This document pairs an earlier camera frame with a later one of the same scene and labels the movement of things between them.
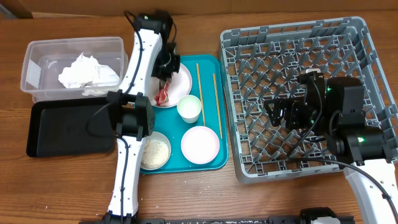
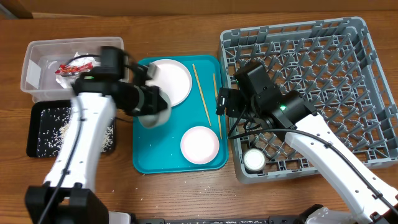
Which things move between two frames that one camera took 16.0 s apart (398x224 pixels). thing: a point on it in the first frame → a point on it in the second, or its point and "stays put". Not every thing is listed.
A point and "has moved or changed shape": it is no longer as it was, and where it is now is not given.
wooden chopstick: x=201 y=94 has moved or changed shape
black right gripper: x=292 y=105 → x=233 y=108
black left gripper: x=166 y=74 → x=153 y=96
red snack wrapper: x=163 y=95 → x=68 y=68
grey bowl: x=156 y=151 → x=157 y=119
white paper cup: x=189 y=107 → x=254 y=160
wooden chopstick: x=217 y=106 stays put
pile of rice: x=155 y=154 → x=52 y=125
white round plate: x=179 y=88 stays put
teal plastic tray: x=198 y=127 stays put
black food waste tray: x=69 y=127 stays put
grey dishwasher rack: x=260 y=63 stays put
